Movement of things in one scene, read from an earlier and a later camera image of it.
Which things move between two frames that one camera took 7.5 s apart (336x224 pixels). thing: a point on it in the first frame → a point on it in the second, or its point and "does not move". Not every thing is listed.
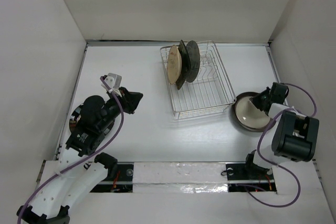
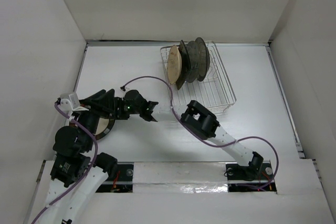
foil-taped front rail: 180,177 does not move
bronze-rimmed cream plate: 247,115 → 203,59
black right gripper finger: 263,100 → 104,100
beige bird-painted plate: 174,64 does not move
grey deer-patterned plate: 193,52 does not move
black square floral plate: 186,63 does not move
